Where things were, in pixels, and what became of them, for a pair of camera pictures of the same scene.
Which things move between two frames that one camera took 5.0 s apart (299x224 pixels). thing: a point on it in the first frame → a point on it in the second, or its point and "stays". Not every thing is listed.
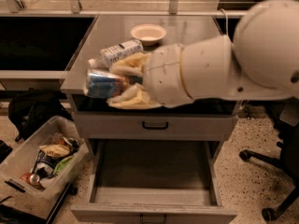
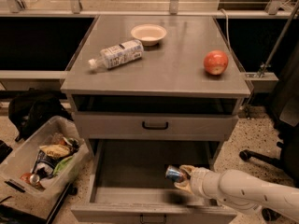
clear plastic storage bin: [35, 175] stays
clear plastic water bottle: [108, 56] stays
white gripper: [163, 75] → [198, 179]
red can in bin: [30, 177] stays
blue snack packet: [105, 85] → [174, 173]
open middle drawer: [153, 181] stays
